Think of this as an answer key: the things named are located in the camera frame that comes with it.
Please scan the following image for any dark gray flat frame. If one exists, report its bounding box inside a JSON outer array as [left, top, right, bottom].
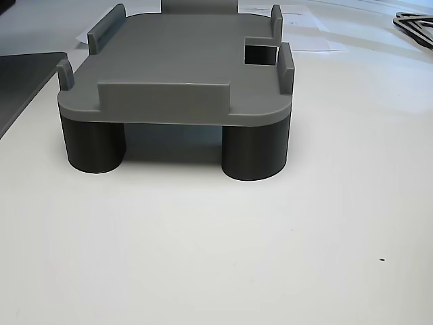
[[392, 12, 433, 51]]

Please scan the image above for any gray flat plate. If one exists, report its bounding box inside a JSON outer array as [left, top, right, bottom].
[[0, 51, 68, 139]]

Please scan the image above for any gray holder with black legs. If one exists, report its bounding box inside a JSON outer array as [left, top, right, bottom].
[[56, 3, 295, 182]]

